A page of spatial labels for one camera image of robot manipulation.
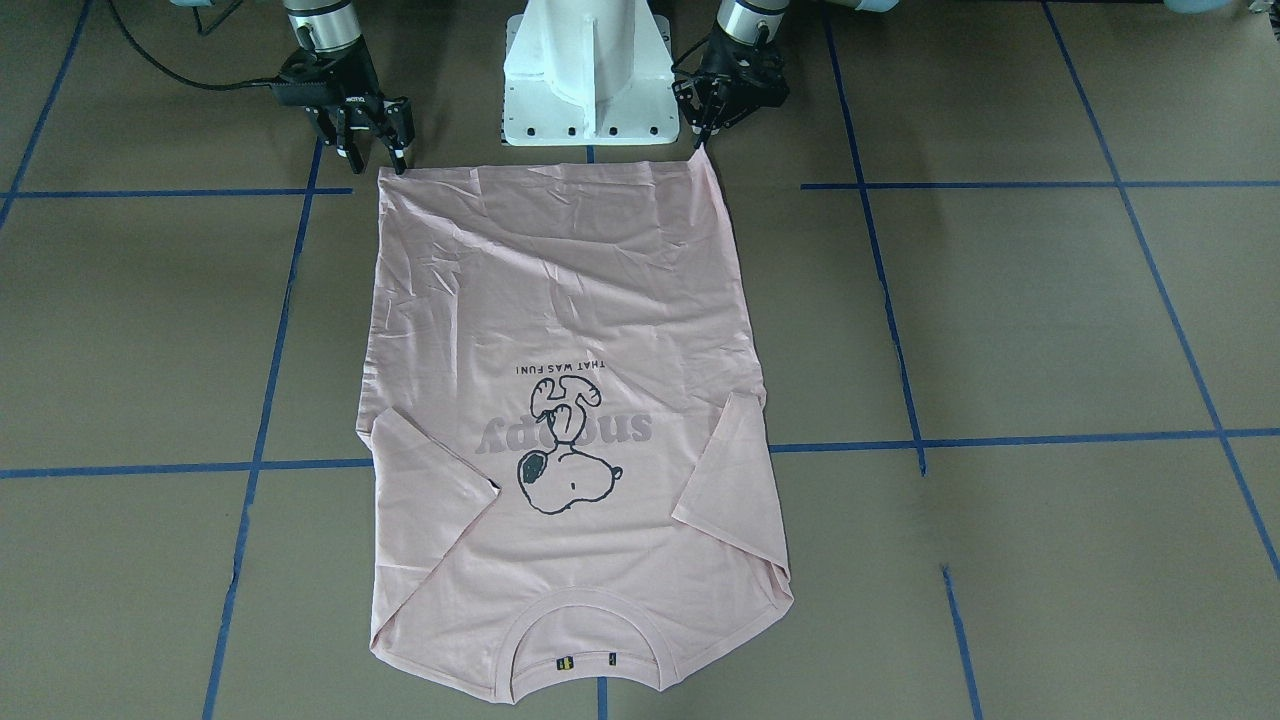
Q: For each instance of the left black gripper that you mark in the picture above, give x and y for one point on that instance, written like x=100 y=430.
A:
x=722 y=92

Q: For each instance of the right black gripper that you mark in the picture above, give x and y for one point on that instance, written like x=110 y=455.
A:
x=352 y=103

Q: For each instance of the pink printed t-shirt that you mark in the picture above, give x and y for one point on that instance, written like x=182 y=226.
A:
x=565 y=413

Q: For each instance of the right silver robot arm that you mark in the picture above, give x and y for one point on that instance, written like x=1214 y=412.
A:
x=324 y=26

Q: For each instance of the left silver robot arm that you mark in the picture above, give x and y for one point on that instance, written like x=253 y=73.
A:
x=748 y=22

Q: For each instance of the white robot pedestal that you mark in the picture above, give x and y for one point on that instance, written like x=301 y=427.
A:
x=579 y=73

